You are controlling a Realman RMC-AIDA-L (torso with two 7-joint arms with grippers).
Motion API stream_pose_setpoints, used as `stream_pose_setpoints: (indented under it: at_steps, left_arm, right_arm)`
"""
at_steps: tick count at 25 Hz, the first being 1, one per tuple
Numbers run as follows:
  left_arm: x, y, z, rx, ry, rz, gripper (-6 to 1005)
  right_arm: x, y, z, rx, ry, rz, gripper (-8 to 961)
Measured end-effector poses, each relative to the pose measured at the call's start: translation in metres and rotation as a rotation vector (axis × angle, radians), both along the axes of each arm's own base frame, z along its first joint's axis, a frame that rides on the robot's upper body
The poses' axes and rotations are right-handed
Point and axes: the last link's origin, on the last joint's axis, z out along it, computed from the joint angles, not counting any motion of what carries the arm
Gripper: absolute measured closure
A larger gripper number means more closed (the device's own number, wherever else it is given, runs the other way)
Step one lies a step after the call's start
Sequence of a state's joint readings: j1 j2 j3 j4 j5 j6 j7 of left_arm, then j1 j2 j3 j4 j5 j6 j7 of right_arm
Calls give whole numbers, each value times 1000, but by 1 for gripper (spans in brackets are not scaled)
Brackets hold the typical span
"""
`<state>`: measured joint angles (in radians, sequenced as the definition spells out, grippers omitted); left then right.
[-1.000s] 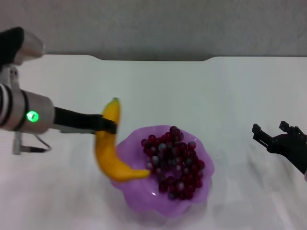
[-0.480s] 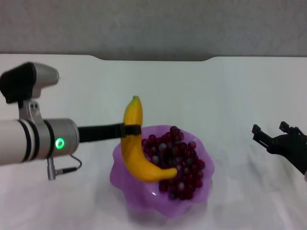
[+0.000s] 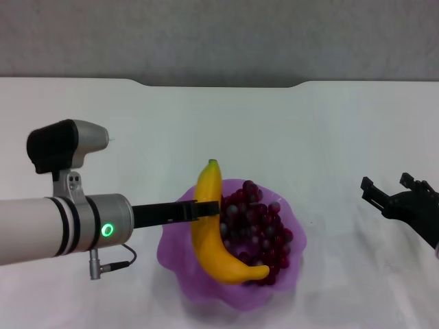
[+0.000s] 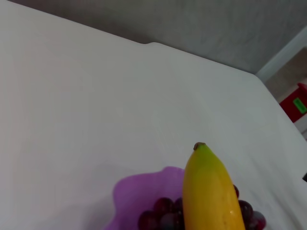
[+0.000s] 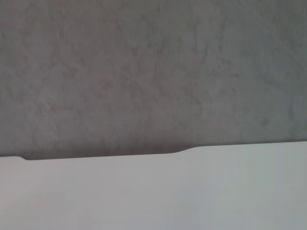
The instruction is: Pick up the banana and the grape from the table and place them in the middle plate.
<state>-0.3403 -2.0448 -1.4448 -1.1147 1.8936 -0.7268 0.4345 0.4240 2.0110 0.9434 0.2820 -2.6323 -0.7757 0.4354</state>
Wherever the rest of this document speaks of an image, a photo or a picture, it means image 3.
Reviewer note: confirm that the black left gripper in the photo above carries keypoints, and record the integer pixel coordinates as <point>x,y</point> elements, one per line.
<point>154,215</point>

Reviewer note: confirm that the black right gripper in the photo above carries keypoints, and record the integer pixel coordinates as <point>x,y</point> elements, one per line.
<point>416,214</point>

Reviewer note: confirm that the yellow banana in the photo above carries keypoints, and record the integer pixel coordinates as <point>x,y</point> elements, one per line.
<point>209,236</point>

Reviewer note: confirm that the dark red grape bunch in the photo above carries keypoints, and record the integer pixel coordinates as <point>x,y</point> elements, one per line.
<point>260,229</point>

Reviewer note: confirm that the purple scalloped plastic bowl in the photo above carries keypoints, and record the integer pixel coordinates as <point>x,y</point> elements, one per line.
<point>205,284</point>

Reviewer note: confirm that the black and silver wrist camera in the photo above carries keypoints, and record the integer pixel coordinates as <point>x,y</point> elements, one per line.
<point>58,147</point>

